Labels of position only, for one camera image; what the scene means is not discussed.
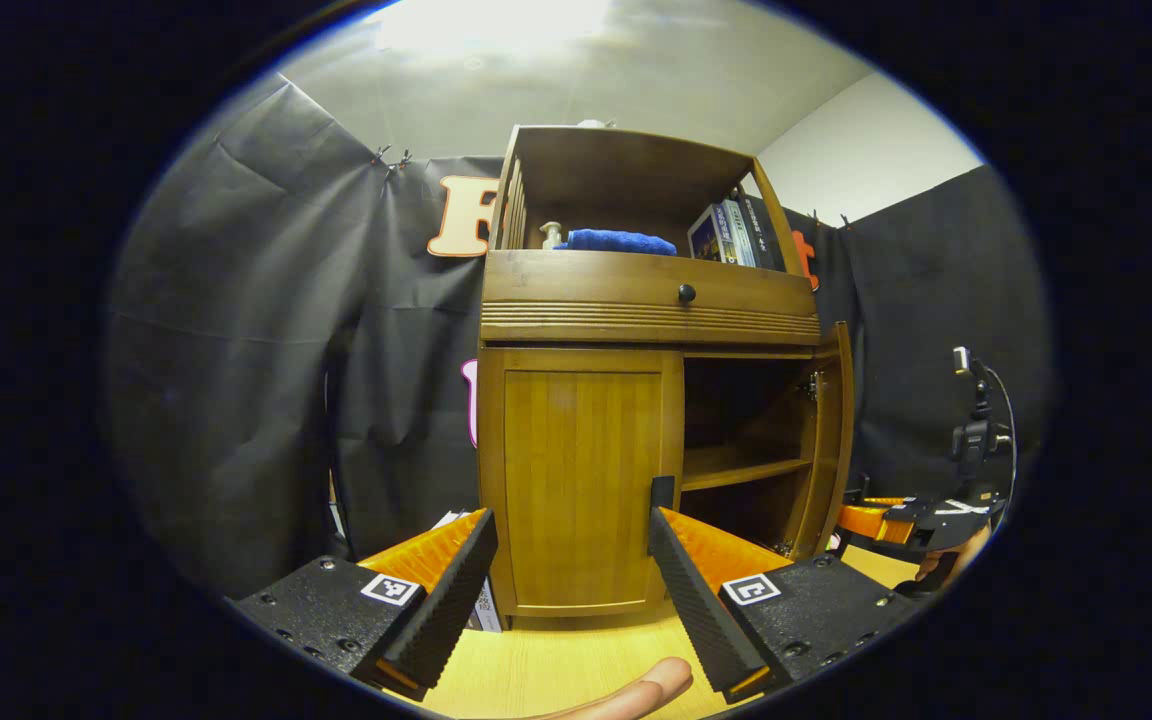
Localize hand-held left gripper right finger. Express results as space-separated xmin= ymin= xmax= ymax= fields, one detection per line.
xmin=648 ymin=506 xmax=927 ymax=704

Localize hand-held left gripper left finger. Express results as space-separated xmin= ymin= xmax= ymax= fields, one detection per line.
xmin=234 ymin=508 xmax=500 ymax=703

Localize wooden cabinet door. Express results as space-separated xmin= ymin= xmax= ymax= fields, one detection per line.
xmin=786 ymin=320 xmax=855 ymax=561
xmin=479 ymin=347 xmax=685 ymax=618

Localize wooden double-door shoe cabinet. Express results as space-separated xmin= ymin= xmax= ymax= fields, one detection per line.
xmin=476 ymin=123 xmax=857 ymax=633

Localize white and blue box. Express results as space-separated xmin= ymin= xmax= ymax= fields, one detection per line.
xmin=431 ymin=510 xmax=507 ymax=633

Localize black book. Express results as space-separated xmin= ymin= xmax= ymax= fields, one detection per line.
xmin=736 ymin=193 xmax=787 ymax=271

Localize grey book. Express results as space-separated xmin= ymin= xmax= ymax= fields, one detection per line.
xmin=716 ymin=200 xmax=759 ymax=267

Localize blue book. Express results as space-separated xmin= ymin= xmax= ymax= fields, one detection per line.
xmin=688 ymin=205 xmax=727 ymax=263

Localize blue folded towel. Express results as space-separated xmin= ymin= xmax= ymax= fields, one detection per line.
xmin=553 ymin=229 xmax=678 ymax=257

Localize ceiling light panel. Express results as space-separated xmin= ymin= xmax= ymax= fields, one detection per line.
xmin=376 ymin=0 xmax=617 ymax=51

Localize black camera stand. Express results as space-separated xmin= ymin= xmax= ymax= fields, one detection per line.
xmin=951 ymin=345 xmax=1019 ymax=501

